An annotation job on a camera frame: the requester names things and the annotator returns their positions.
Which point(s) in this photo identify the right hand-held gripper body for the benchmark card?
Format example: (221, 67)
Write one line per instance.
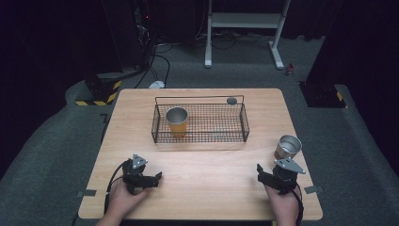
(284, 179)

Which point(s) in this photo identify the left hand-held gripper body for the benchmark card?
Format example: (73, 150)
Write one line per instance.
(135, 177)

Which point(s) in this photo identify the silver metal cup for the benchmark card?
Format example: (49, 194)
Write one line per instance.
(288, 146)

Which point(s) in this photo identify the orange metal cup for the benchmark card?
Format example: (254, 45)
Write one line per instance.
(177, 124)

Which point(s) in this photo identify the person's right hand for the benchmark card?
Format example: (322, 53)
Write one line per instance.
(284, 205)

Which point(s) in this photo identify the person's left hand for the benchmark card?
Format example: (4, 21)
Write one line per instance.
(124, 202)

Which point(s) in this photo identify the grey tape piece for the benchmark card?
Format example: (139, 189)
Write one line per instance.
(87, 193)
(313, 189)

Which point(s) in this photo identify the small grey round disc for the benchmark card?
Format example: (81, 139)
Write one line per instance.
(231, 100)

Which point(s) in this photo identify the black yellow striped base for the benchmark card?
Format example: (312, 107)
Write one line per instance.
(323, 97)
(100, 91)

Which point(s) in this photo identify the white power adapter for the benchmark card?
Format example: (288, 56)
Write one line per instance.
(156, 84)

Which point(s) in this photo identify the small red object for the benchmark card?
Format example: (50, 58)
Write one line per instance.
(290, 69)

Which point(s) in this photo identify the dark equipment rack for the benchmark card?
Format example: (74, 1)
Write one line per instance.
(142, 31)

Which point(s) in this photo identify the white metal stand frame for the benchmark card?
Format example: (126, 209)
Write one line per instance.
(244, 20)

